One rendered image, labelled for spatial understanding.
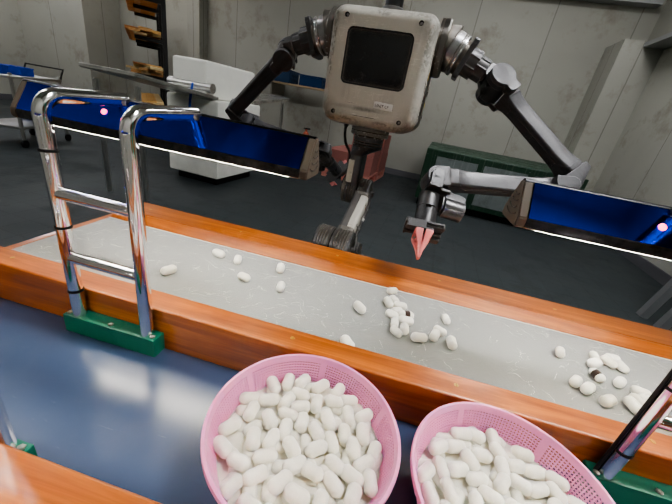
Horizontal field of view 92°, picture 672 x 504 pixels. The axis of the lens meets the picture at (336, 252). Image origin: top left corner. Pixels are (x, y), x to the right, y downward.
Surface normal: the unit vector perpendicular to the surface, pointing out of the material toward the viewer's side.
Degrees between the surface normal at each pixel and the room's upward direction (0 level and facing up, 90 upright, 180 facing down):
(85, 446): 0
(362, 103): 90
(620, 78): 90
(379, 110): 90
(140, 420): 0
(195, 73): 90
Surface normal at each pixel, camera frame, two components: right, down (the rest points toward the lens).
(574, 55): -0.29, 0.35
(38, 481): 0.16, -0.90
